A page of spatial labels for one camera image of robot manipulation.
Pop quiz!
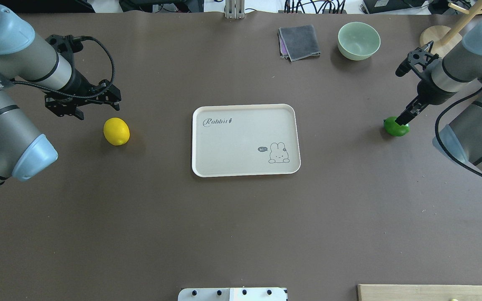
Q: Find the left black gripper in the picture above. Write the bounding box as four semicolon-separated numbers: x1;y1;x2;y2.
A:
44;70;122;120

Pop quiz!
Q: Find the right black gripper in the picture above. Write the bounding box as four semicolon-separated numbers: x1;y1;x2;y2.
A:
395;80;447;125

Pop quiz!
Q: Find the green lime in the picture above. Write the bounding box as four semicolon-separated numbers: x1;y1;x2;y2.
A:
383;116;410;137

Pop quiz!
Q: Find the yellow lemon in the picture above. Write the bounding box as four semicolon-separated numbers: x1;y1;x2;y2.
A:
103;117;130;145

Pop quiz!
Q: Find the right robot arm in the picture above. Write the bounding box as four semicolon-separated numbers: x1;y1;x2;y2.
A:
383;21;482;177

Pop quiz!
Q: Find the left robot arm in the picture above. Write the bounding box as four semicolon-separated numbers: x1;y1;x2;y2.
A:
0;5;122;186

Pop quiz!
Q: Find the cream rabbit print tray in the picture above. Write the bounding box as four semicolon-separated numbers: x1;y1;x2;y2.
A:
191;104;302;178

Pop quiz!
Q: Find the wooden mug tree stand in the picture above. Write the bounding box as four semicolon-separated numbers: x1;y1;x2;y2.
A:
419;0;482;57

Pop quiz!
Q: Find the mint green bowl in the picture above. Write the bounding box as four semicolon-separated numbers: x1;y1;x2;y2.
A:
337;22;381;61

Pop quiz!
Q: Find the grey folded cloth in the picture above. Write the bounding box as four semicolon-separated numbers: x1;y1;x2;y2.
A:
278;24;321;62

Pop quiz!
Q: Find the purple cloth under grey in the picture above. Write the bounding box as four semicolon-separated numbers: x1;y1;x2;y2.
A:
278;33;289;59

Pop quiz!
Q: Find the wooden cutting board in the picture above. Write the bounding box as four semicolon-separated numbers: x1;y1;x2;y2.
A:
357;284;482;301

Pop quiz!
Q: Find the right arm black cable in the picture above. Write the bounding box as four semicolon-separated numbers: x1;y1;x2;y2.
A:
434;86;482;197

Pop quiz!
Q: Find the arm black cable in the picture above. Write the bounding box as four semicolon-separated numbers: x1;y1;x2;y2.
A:
13;35;117;100
434;86;482;197

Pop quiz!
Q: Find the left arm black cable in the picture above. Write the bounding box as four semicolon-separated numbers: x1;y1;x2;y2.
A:
13;35;117;100

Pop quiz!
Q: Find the aluminium camera post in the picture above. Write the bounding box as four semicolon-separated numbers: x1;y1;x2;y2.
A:
224;0;245;19

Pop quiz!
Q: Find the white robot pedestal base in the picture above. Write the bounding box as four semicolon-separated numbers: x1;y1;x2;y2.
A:
177;286;288;301

